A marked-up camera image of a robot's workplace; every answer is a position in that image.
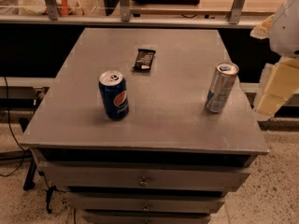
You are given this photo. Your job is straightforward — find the orange white bag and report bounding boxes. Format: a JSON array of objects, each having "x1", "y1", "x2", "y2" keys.
[{"x1": 20, "y1": 0, "x2": 84, "y2": 16}]

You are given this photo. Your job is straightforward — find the black rxbar chocolate bar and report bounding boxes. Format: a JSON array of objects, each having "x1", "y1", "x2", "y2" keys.
[{"x1": 134, "y1": 49, "x2": 156, "y2": 71}]

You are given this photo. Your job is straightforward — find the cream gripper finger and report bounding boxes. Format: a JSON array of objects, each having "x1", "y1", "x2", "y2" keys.
[
  {"x1": 253, "y1": 58, "x2": 299, "y2": 117},
  {"x1": 250, "y1": 15, "x2": 274, "y2": 39}
]

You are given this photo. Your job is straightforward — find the grey drawer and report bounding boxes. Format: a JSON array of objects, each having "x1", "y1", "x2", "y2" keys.
[
  {"x1": 82, "y1": 210, "x2": 210, "y2": 224},
  {"x1": 39, "y1": 161, "x2": 249, "y2": 192},
  {"x1": 65, "y1": 192, "x2": 224, "y2": 214}
]

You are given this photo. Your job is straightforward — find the grey drawer cabinet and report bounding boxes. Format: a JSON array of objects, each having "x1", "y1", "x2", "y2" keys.
[{"x1": 20, "y1": 27, "x2": 270, "y2": 224}]

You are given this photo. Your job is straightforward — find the top grey drawer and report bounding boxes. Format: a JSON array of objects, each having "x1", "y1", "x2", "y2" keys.
[{"x1": 39, "y1": 161, "x2": 249, "y2": 192}]

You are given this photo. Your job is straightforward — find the silver blue redbull can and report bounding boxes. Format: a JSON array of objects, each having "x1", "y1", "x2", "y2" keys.
[{"x1": 206, "y1": 62, "x2": 239, "y2": 113}]

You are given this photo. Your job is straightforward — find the black cable on floor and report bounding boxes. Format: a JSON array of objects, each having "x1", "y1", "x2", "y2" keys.
[{"x1": 0, "y1": 76, "x2": 31, "y2": 177}]

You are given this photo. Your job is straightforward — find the metal railing frame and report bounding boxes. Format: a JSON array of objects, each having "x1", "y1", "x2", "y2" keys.
[{"x1": 0, "y1": 0, "x2": 271, "y2": 27}]

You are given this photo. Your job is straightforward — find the middle grey drawer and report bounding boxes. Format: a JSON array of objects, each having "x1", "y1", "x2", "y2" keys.
[{"x1": 65, "y1": 192, "x2": 224, "y2": 214}]

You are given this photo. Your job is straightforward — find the blue pepsi can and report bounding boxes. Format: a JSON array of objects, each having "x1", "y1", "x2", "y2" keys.
[{"x1": 99, "y1": 70, "x2": 129, "y2": 119}]

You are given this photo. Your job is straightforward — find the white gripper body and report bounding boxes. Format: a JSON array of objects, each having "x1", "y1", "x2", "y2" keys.
[{"x1": 269, "y1": 0, "x2": 299, "y2": 58}]

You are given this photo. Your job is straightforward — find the black stand leg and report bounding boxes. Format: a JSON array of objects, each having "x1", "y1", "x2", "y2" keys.
[{"x1": 19, "y1": 118, "x2": 36, "y2": 190}]

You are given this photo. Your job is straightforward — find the bottom grey drawer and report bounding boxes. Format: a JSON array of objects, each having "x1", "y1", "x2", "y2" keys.
[{"x1": 82, "y1": 210, "x2": 210, "y2": 224}]

